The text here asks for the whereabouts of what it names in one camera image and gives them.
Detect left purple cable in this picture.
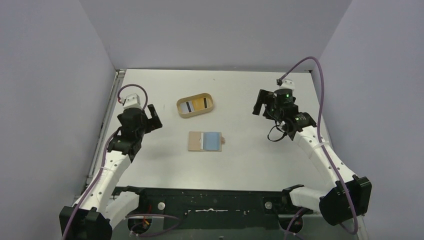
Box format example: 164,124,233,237
61,83,181,240

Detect oval wooden tray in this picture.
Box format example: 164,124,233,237
176,92,214,119

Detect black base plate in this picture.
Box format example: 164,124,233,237
109,186,329,233

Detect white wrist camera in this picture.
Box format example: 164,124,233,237
276,78,296,91
119,93,142,110

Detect beige card holder wallet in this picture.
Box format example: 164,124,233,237
188,131,226,152

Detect blue plastic card sleeves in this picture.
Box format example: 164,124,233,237
200,131,222,151

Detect white card black stripe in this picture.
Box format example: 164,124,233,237
179,100,195,114

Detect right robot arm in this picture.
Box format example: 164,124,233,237
252,88,372,226

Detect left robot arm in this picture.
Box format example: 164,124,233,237
59,104,163,240

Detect aluminium rail frame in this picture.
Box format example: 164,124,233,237
64,68,127,240

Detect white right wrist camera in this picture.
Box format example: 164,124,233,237
276,78,296,91

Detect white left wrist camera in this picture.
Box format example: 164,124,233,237
119,93,142,110

